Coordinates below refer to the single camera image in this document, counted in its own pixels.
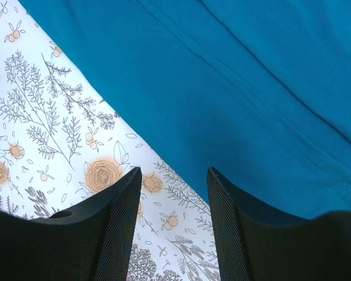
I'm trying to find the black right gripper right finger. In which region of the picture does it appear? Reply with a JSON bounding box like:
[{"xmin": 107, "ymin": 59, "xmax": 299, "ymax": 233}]
[{"xmin": 207, "ymin": 167, "xmax": 351, "ymax": 281}]

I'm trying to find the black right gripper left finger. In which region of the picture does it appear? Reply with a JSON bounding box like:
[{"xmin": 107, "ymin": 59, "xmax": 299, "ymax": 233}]
[{"xmin": 0, "ymin": 167, "xmax": 142, "ymax": 280}]

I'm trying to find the blue t shirt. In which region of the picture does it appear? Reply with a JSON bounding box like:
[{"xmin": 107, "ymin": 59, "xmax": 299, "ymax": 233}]
[{"xmin": 22, "ymin": 1, "xmax": 351, "ymax": 218}]

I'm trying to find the floral patterned table mat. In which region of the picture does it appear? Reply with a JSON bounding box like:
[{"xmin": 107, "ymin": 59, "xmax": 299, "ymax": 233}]
[{"xmin": 0, "ymin": 0, "xmax": 351, "ymax": 281}]

